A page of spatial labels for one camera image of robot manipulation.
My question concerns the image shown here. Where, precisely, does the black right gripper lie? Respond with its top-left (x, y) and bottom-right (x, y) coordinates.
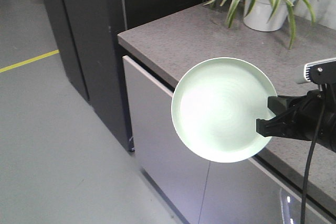
top-left (256, 90), bottom-right (335, 152)

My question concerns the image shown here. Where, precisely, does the light green round plate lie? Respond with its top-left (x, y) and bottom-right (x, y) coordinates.
top-left (171, 57), bottom-right (277, 163)

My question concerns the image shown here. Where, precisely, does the white plant pot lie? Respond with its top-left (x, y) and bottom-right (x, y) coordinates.
top-left (243, 0), bottom-right (288, 32)

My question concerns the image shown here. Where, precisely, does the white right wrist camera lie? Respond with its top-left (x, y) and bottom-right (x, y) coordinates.
top-left (294, 57), bottom-right (335, 84)

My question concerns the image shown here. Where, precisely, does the dark tall cabinet column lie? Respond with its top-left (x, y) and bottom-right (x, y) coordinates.
top-left (43, 0), bottom-right (204, 152)

